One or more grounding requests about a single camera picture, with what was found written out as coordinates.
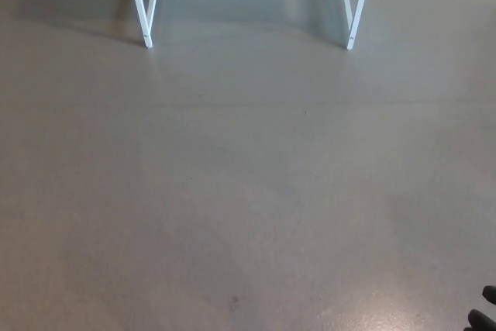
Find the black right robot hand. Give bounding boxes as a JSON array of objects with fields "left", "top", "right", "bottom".
[{"left": 467, "top": 284, "right": 496, "bottom": 331}]

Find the white table with metal frame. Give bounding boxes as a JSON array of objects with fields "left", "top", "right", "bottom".
[{"left": 124, "top": 0, "right": 375, "bottom": 51}]

